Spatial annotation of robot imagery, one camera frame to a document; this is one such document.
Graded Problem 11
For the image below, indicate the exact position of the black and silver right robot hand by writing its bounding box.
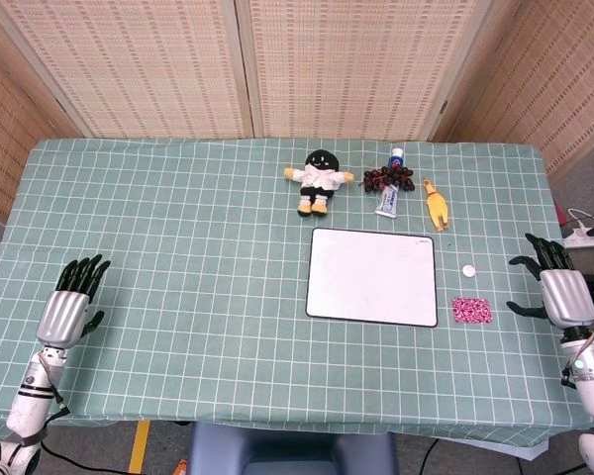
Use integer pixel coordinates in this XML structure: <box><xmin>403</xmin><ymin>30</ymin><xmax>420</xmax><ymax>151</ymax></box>
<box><xmin>506</xmin><ymin>233</ymin><xmax>594</xmax><ymax>329</ymax></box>

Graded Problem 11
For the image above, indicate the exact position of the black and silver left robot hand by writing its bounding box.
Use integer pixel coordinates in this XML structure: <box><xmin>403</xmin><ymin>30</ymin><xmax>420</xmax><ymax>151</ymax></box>
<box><xmin>34</xmin><ymin>254</ymin><xmax>113</xmax><ymax>350</ymax></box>

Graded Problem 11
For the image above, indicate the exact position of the pink patterned square sponge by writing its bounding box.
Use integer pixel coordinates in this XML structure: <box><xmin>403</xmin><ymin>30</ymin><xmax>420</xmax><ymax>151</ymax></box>
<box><xmin>451</xmin><ymin>297</ymin><xmax>493</xmax><ymax>325</ymax></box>

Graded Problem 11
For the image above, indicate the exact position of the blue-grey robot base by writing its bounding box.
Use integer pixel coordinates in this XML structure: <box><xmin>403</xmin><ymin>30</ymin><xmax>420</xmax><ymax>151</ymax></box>
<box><xmin>187</xmin><ymin>420</ymin><xmax>400</xmax><ymax>475</ymax></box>

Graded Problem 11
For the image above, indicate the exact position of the white rectangular board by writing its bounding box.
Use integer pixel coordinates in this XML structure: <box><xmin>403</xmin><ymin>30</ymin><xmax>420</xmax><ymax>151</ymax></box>
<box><xmin>305</xmin><ymin>227</ymin><xmax>440</xmax><ymax>329</ymax></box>

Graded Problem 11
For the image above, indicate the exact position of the white power strip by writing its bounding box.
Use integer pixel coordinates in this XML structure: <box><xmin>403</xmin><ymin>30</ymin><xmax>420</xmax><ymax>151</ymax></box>
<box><xmin>562</xmin><ymin>221</ymin><xmax>594</xmax><ymax>249</ymax></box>

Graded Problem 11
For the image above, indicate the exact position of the green checked tablecloth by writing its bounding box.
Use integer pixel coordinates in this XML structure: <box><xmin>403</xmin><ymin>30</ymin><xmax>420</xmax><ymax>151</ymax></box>
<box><xmin>0</xmin><ymin>137</ymin><xmax>594</xmax><ymax>449</ymax></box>

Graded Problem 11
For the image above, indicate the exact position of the yellow rubber chicken toy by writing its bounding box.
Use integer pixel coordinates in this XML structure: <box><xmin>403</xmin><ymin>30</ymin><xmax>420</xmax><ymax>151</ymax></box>
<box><xmin>422</xmin><ymin>178</ymin><xmax>451</xmax><ymax>233</ymax></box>

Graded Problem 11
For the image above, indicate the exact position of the bamboo folding screen panel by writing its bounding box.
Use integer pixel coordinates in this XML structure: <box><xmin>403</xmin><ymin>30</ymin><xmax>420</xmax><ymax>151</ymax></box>
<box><xmin>433</xmin><ymin>0</ymin><xmax>594</xmax><ymax>175</ymax></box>
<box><xmin>0</xmin><ymin>0</ymin><xmax>254</xmax><ymax>141</ymax></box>
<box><xmin>0</xmin><ymin>29</ymin><xmax>80</xmax><ymax>224</ymax></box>
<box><xmin>235</xmin><ymin>0</ymin><xmax>507</xmax><ymax>143</ymax></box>

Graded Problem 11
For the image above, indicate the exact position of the white and blue toothpaste tube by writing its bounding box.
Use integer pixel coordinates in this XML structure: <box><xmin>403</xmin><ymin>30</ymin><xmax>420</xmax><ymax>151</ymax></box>
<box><xmin>374</xmin><ymin>146</ymin><xmax>406</xmax><ymax>219</ymax></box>

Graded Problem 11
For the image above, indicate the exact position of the dark red grape bunch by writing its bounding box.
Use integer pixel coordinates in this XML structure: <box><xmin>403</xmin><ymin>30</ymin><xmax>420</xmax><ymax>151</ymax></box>
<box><xmin>359</xmin><ymin>166</ymin><xmax>416</xmax><ymax>194</ymax></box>

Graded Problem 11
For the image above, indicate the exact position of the black-headed plush doll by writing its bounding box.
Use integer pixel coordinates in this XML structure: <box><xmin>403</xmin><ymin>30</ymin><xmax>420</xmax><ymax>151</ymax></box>
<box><xmin>283</xmin><ymin>148</ymin><xmax>354</xmax><ymax>218</ymax></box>

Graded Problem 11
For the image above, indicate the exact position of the black floor cable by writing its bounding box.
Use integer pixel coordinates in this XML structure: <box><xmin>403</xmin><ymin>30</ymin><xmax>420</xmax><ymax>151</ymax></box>
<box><xmin>418</xmin><ymin>437</ymin><xmax>442</xmax><ymax>475</ymax></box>
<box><xmin>38</xmin><ymin>439</ymin><xmax>130</xmax><ymax>475</ymax></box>

